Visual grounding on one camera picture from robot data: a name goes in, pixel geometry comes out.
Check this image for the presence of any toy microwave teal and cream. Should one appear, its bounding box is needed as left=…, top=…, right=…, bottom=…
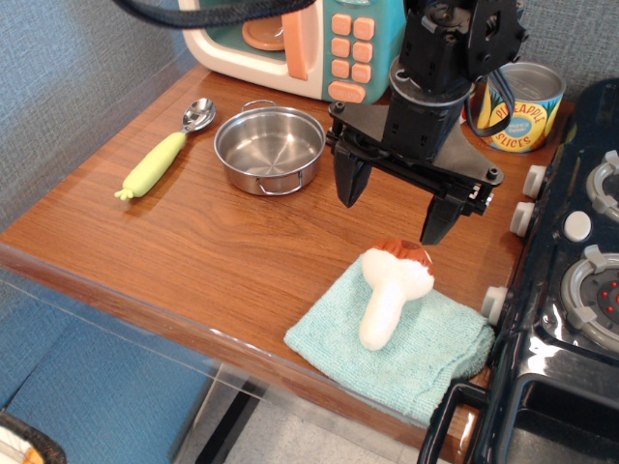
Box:
left=183, top=1, right=405, bottom=104

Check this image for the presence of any light blue folded cloth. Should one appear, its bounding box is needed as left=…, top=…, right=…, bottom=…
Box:
left=284, top=260, right=495, bottom=426

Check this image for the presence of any spoon with green handle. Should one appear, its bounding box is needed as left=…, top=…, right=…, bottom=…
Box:
left=114, top=98, right=217, bottom=201

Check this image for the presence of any black braided cable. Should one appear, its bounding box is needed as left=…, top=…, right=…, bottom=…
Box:
left=111, top=0, right=316, bottom=29

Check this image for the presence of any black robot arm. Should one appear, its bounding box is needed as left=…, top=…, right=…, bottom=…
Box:
left=328, top=1, right=528, bottom=246

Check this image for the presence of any black toy stove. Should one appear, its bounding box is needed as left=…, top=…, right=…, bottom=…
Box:
left=419, top=78, right=618, bottom=463

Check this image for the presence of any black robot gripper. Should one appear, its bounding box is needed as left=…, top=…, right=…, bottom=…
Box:
left=328, top=60, right=504, bottom=246

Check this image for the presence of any plush mushroom toy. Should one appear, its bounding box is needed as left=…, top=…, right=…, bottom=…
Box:
left=359, top=238, right=435, bottom=351

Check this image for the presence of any orange toy plate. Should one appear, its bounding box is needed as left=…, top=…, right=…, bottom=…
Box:
left=242, top=16, right=284, bottom=52

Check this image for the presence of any small stainless steel pot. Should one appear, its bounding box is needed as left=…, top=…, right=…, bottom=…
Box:
left=214, top=100, right=326, bottom=196

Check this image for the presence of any pineapple slices tin can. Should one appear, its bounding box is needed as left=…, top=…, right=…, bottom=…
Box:
left=483, top=62, right=566, bottom=154

